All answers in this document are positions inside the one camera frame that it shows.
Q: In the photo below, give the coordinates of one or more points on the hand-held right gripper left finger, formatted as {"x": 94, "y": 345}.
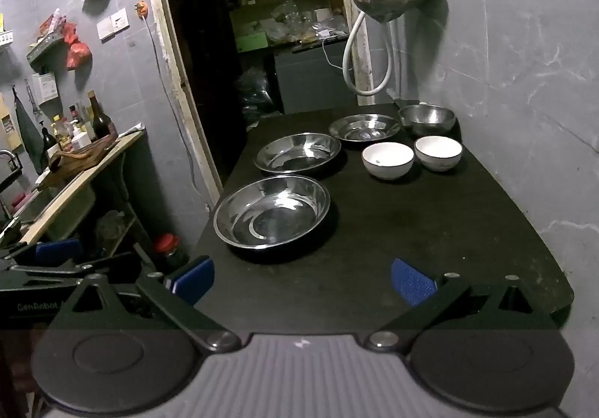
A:
{"x": 194, "y": 280}

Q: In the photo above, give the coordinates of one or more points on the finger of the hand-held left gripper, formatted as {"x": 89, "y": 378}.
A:
{"x": 107, "y": 263}
{"x": 58, "y": 250}

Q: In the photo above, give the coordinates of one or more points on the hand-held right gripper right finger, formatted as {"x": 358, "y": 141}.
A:
{"x": 412, "y": 280}

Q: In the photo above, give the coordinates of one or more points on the large deep steel plate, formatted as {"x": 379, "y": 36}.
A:
{"x": 271, "y": 216}

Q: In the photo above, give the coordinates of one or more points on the white bowl with red rim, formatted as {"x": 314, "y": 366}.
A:
{"x": 387, "y": 160}

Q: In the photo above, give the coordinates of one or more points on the white bowl with dark rim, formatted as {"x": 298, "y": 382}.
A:
{"x": 438, "y": 153}

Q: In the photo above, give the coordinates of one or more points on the small steel plate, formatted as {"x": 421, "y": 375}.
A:
{"x": 365, "y": 128}

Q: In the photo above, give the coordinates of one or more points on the medium steel plate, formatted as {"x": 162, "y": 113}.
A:
{"x": 299, "y": 153}

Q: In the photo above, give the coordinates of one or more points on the red lid jar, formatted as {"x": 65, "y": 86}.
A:
{"x": 167, "y": 244}

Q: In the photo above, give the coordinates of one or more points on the wooden kitchen counter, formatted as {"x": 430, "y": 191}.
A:
{"x": 70, "y": 193}

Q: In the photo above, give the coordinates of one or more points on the metal faucet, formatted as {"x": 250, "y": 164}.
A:
{"x": 9, "y": 174}

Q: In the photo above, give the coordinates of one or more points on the wooden cutting board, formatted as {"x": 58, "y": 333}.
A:
{"x": 79, "y": 158}

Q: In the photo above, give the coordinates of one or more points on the dark green cloth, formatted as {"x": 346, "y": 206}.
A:
{"x": 28, "y": 132}

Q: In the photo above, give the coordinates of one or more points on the brown paper box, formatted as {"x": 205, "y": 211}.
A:
{"x": 8, "y": 127}

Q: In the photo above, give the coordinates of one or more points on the cluster of condiment bottles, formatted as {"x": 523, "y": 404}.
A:
{"x": 99, "y": 120}

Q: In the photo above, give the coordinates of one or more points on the grey metal sheet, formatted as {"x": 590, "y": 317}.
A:
{"x": 405, "y": 100}

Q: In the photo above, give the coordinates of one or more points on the red plastic bag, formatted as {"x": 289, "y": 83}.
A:
{"x": 70, "y": 31}
{"x": 77, "y": 55}

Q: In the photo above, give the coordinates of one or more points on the black plastic bag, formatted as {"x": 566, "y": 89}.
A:
{"x": 255, "y": 92}

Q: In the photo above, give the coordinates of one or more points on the dark cabinet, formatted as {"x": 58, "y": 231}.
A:
{"x": 318, "y": 81}

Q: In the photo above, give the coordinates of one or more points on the orange plug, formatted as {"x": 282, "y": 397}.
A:
{"x": 142, "y": 9}

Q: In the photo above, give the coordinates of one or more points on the cluttered storage shelf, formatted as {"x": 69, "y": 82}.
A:
{"x": 285, "y": 20}

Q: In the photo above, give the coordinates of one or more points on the white wall container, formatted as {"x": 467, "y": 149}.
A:
{"x": 44, "y": 86}

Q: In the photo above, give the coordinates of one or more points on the metal wall rack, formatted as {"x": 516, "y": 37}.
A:
{"x": 42, "y": 48}

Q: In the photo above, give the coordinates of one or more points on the pale wooden door frame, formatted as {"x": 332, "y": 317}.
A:
{"x": 178, "y": 71}

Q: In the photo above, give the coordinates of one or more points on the white wall switch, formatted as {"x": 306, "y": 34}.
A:
{"x": 120, "y": 20}
{"x": 104, "y": 31}

